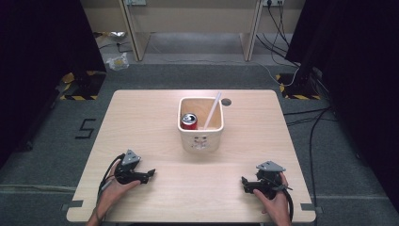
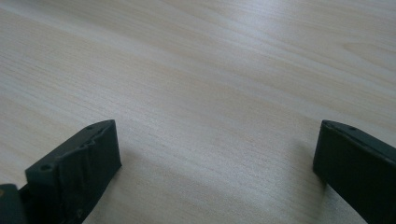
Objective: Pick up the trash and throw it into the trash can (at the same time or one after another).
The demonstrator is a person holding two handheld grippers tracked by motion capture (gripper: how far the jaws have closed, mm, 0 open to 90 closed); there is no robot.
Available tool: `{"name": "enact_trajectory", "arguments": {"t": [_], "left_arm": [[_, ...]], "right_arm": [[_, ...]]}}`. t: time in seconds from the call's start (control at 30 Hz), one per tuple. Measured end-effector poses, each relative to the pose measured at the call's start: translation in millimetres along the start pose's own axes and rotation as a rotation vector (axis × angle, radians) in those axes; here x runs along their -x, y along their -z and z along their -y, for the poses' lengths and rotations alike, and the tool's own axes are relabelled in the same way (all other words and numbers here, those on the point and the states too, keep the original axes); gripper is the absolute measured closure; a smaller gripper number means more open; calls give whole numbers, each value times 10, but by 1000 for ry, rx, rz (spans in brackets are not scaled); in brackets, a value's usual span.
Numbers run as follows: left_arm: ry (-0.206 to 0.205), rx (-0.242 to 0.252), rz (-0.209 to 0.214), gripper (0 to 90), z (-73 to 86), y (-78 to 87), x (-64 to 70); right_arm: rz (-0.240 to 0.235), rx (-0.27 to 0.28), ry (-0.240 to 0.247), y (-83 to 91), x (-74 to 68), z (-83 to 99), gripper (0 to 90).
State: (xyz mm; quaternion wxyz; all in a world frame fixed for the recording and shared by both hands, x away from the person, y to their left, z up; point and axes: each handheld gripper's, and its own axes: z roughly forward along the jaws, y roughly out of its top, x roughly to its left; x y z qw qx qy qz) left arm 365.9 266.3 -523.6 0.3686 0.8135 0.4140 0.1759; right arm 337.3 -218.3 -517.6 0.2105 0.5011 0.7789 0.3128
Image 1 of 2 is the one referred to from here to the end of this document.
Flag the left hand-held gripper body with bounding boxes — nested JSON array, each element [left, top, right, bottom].
[[114, 149, 142, 186]]

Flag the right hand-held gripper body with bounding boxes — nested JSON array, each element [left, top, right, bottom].
[[252, 160, 294, 200]]

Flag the white square bin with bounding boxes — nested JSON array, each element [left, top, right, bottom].
[[177, 96, 225, 154]]

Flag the red drink can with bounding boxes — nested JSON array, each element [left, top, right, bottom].
[[180, 112, 199, 131]]

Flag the white straw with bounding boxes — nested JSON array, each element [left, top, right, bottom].
[[202, 90, 223, 131]]

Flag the person's left hand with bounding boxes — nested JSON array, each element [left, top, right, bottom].
[[97, 160, 141, 212]]

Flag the person's right hand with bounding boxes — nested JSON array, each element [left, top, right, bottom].
[[252, 173, 292, 221]]

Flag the stand base with striped tape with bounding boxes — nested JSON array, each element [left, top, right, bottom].
[[275, 72, 323, 101], [58, 70, 107, 102]]

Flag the crumpled white yellow wrapper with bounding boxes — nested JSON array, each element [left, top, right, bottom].
[[105, 52, 131, 72]]

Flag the black curtain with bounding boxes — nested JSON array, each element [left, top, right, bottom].
[[0, 0, 107, 166], [284, 0, 399, 216]]

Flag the crumpled silver foil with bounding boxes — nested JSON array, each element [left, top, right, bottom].
[[93, 30, 127, 44]]

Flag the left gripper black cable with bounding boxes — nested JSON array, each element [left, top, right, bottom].
[[96, 153, 126, 206]]

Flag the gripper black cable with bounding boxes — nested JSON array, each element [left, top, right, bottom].
[[96, 153, 126, 206], [280, 186, 295, 222]]

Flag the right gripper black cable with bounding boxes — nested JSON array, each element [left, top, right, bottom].
[[280, 186, 295, 222]]

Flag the long black floor cable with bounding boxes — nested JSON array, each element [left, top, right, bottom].
[[308, 106, 333, 208]]

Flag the black floor cables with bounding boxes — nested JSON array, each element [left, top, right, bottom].
[[282, 106, 334, 127]]

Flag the black cables from socket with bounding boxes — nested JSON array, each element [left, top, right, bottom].
[[254, 3, 301, 69]]

